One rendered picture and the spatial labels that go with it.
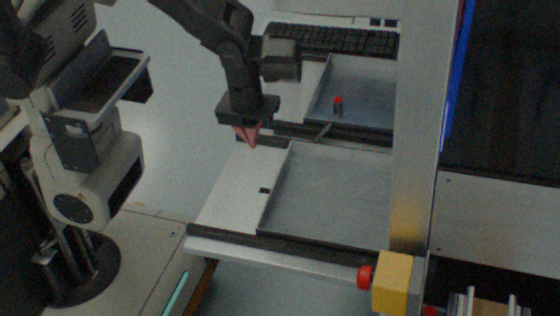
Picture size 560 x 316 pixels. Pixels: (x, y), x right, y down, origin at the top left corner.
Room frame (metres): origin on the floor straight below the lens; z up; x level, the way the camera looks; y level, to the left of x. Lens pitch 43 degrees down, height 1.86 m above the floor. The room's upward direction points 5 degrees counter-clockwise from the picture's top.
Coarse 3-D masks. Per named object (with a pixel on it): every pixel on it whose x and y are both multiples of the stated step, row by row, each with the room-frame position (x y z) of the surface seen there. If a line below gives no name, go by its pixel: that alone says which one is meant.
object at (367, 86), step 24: (336, 72) 1.35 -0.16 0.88; (360, 72) 1.34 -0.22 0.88; (384, 72) 1.33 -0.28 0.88; (312, 96) 1.22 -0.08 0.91; (336, 96) 1.25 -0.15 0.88; (360, 96) 1.24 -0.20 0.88; (384, 96) 1.23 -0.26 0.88; (312, 120) 1.13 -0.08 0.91; (336, 120) 1.12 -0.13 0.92; (360, 120) 1.15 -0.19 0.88; (384, 120) 1.14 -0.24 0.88
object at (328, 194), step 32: (288, 160) 1.03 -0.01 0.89; (320, 160) 1.03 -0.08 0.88; (352, 160) 1.02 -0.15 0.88; (384, 160) 0.99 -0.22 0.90; (288, 192) 0.94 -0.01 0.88; (320, 192) 0.93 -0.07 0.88; (352, 192) 0.92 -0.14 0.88; (384, 192) 0.92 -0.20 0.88; (288, 224) 0.85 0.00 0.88; (320, 224) 0.85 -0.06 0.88; (352, 224) 0.84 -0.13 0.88; (384, 224) 0.83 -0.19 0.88
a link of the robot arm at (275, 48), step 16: (224, 48) 0.83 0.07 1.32; (240, 48) 0.83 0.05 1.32; (256, 48) 0.86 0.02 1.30; (272, 48) 0.86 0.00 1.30; (288, 48) 0.86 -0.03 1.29; (224, 64) 0.84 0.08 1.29; (240, 64) 0.83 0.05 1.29; (272, 64) 0.85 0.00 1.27; (288, 64) 0.84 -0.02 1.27; (272, 80) 0.85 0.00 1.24; (288, 80) 0.84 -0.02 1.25
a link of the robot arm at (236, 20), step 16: (144, 0) 0.85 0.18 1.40; (160, 0) 0.84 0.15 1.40; (176, 0) 0.84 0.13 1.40; (192, 0) 0.84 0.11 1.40; (208, 0) 0.86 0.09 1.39; (224, 0) 0.88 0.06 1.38; (176, 16) 0.85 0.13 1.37; (192, 16) 0.84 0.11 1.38; (208, 16) 0.83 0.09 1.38; (224, 16) 0.87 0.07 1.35; (240, 16) 0.87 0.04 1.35; (192, 32) 0.84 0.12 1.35; (208, 32) 0.83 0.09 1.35; (224, 32) 0.83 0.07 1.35; (240, 32) 0.84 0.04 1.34; (208, 48) 0.84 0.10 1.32
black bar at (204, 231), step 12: (192, 228) 0.85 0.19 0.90; (204, 228) 0.85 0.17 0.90; (216, 228) 0.85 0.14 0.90; (228, 240) 0.82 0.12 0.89; (240, 240) 0.81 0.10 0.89; (252, 240) 0.81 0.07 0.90; (264, 240) 0.80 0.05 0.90; (276, 240) 0.80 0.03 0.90; (288, 252) 0.78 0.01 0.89; (300, 252) 0.77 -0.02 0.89; (312, 252) 0.76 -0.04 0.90; (324, 252) 0.76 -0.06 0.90; (336, 252) 0.76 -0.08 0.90; (348, 264) 0.74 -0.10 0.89; (360, 264) 0.73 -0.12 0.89; (372, 264) 0.73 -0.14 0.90
